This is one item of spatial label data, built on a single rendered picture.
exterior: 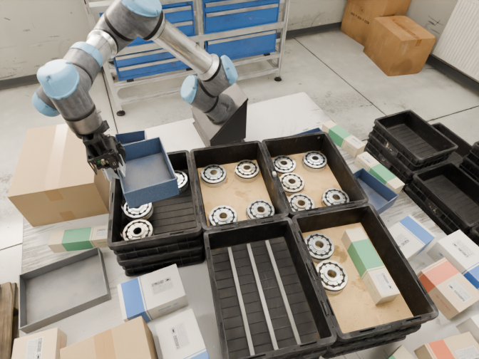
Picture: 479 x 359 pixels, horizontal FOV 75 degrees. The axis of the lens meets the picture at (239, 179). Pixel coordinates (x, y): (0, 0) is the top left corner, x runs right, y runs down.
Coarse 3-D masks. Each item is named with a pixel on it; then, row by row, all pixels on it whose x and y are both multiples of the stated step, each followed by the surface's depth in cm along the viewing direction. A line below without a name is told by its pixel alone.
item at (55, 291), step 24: (48, 264) 113; (72, 264) 118; (96, 264) 118; (24, 288) 110; (48, 288) 112; (72, 288) 112; (96, 288) 112; (24, 312) 105; (48, 312) 106; (72, 312) 105
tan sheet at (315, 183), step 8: (296, 160) 139; (296, 168) 136; (328, 168) 136; (304, 176) 133; (312, 176) 133; (320, 176) 133; (328, 176) 133; (304, 184) 130; (312, 184) 130; (320, 184) 130; (328, 184) 130; (336, 184) 130; (304, 192) 127; (312, 192) 127; (320, 192) 127; (320, 200) 124
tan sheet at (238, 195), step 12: (228, 168) 135; (228, 180) 130; (204, 192) 126; (216, 192) 126; (228, 192) 126; (240, 192) 126; (252, 192) 126; (264, 192) 126; (204, 204) 122; (216, 204) 122; (228, 204) 122; (240, 204) 122; (240, 216) 119
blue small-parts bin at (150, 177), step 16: (128, 144) 98; (144, 144) 101; (160, 144) 102; (128, 160) 103; (144, 160) 103; (160, 160) 103; (128, 176) 98; (144, 176) 99; (160, 176) 99; (128, 192) 86; (144, 192) 88; (160, 192) 91; (176, 192) 94
